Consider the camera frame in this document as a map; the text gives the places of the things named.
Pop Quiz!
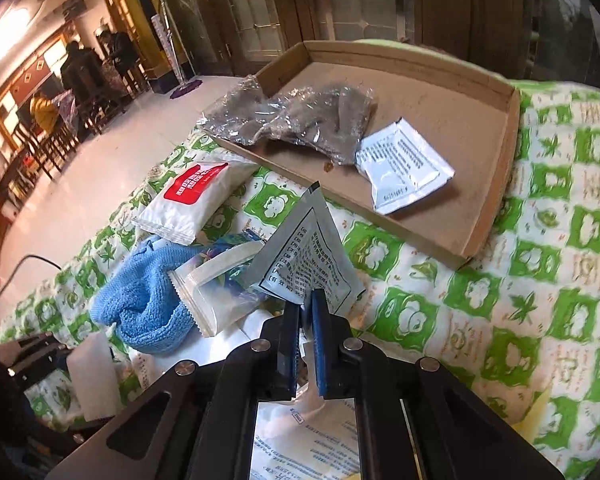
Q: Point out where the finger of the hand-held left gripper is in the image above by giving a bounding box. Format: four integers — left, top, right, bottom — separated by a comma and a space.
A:
30, 410, 117, 443
0, 331, 71, 386

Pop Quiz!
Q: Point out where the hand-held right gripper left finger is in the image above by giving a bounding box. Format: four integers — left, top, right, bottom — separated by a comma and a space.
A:
45, 304, 302, 480

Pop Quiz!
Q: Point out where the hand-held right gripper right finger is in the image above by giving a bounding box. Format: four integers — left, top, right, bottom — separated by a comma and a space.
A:
310, 287, 566, 480

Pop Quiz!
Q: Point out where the plain white packet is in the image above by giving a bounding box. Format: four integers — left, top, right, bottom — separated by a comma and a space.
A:
66, 332, 122, 421

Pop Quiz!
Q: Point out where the silver printed sachet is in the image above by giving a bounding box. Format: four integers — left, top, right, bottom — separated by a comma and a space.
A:
242, 185, 366, 318

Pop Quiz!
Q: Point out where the white floral wipes packet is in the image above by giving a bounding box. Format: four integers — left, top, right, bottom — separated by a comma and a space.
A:
167, 240, 276, 338

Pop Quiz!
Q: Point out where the blue knitted cloth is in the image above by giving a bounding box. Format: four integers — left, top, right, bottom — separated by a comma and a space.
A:
89, 240, 206, 356

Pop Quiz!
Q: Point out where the white tissue pack red label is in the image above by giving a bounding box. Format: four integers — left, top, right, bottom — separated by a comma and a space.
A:
131, 157, 258, 246

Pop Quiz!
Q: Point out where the shallow cardboard tray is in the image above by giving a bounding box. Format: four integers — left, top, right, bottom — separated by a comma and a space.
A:
202, 40, 522, 271

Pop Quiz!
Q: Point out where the white printed paper packet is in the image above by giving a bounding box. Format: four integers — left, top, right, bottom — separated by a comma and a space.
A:
250, 395, 361, 480

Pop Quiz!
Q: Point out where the green patterned blanket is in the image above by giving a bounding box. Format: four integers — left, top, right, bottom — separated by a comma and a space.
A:
0, 80, 600, 480

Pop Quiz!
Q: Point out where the white printed sachet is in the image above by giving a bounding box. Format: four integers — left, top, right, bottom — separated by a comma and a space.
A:
355, 117, 456, 216

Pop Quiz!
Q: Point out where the row of dark wooden chairs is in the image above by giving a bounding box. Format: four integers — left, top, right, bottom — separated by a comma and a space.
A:
0, 120, 88, 196

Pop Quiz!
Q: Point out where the clear bag with grey cloth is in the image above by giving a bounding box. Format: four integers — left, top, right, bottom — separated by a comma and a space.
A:
196, 75, 373, 166

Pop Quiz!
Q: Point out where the mop with purple head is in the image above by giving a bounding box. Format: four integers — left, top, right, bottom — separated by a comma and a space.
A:
150, 12, 203, 98

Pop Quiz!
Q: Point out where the glass-paned wooden door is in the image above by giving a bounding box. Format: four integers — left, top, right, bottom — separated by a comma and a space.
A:
220, 0, 416, 66

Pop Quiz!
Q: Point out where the black cable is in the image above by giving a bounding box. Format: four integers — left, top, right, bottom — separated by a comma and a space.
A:
0, 254, 61, 306

